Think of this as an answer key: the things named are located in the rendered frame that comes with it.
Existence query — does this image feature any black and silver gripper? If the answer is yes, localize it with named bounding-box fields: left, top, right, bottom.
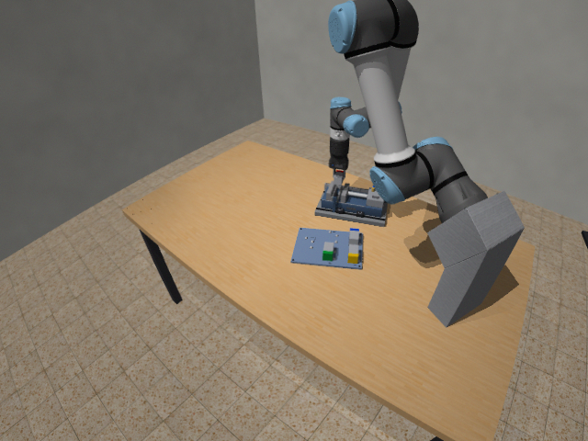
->
left=329, top=127, right=350, bottom=179

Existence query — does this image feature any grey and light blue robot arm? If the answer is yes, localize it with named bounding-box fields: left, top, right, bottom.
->
left=328, top=0, right=487, bottom=223

